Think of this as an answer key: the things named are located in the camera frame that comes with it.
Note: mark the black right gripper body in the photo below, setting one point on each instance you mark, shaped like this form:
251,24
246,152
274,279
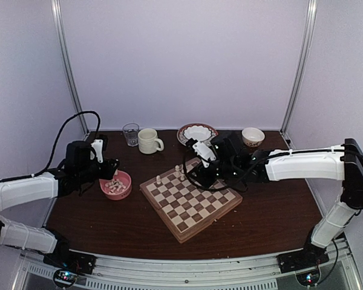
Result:
208,181

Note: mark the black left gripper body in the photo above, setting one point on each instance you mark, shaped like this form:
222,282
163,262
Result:
106,174

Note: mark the white queen chess piece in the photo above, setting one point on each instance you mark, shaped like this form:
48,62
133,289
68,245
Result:
177,171

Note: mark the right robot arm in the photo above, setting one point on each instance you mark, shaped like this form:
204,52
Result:
225,159

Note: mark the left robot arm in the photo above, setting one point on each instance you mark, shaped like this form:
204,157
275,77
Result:
83,163

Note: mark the white chess pieces pile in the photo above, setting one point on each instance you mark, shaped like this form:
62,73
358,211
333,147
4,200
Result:
114,186

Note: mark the wooden chess board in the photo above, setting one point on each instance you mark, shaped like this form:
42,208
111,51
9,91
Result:
185,209

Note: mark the pink cat-ear bowl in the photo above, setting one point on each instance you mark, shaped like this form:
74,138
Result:
125,178

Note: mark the white scalloped bowl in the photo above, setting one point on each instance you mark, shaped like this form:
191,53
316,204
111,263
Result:
199,133

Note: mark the clear drinking glass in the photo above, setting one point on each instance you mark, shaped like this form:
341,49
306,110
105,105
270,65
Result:
130,132

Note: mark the patterned ceramic plate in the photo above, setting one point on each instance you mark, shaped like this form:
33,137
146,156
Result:
181,138

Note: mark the cream ribbed mug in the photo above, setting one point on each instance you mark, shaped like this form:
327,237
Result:
149,142

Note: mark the small white floral bowl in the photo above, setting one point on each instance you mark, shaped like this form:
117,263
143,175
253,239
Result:
252,137

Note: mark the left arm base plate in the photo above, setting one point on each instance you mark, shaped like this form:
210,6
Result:
76,262

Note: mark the aluminium front rail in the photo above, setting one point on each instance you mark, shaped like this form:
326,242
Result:
254,272

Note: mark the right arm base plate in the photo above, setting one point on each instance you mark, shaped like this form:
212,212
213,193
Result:
302,262

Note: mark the left aluminium frame post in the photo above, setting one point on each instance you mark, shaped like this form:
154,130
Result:
59,24

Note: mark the aluminium frame post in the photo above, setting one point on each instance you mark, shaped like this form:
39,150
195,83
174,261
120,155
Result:
301,66
59,24

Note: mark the right aluminium frame post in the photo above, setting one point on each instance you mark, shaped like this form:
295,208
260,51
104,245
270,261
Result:
301,66

